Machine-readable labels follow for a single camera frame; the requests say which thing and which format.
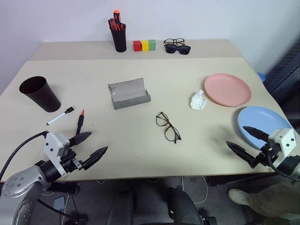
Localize small grey box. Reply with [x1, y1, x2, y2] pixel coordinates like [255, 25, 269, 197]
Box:
[53, 196, 66, 210]

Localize pink plate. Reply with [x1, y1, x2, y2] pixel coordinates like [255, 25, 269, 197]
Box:
[203, 73, 252, 108]

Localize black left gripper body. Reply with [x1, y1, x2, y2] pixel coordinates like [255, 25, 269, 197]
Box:
[60, 150, 85, 175]

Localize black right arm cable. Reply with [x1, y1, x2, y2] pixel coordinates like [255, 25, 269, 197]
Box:
[267, 153, 300, 181]

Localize grey glasses case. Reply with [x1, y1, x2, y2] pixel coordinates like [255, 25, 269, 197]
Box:
[107, 77, 152, 110]

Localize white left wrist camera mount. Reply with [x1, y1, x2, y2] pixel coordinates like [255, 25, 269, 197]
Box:
[44, 132, 71, 176]

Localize tall black tool holder cup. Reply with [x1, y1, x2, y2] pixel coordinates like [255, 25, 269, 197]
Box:
[110, 22, 128, 53]

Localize thin dark-framed clear glasses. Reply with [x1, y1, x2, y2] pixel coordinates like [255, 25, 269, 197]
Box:
[155, 111, 182, 144]

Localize olive trouser leg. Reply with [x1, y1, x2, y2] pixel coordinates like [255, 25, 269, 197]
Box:
[245, 180, 300, 225]

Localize white shoe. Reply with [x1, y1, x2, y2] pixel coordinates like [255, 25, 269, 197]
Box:
[228, 188, 252, 207]

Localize light blue plate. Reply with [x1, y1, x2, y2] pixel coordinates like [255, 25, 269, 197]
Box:
[237, 105, 294, 151]

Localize dark ribbed panel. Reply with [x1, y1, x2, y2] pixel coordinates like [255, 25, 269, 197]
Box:
[262, 39, 300, 105]

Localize dark rounded shape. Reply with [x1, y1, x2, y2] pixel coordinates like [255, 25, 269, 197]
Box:
[165, 187, 203, 225]

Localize tortoiseshell clear glasses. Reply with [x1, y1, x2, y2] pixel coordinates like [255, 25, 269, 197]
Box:
[163, 37, 186, 47]

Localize black pen with red tip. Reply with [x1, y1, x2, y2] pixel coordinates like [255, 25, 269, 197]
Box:
[75, 109, 86, 136]

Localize black sunglasses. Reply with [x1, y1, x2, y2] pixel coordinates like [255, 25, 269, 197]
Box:
[165, 44, 191, 56]

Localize white marker with black cap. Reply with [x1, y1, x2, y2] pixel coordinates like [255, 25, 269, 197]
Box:
[45, 105, 76, 126]

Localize white tissue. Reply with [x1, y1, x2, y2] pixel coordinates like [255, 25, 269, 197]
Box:
[189, 89, 208, 110]

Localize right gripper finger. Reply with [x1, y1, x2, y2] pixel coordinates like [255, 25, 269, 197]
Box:
[225, 140, 256, 169]
[242, 126, 270, 142]

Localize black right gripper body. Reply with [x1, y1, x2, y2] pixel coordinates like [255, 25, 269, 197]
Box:
[249, 141, 282, 168]

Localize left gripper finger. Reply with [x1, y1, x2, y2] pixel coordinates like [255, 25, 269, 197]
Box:
[68, 132, 92, 148]
[82, 146, 109, 171]

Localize empty wide black cup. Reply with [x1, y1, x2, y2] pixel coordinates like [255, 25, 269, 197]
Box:
[19, 75, 62, 113]

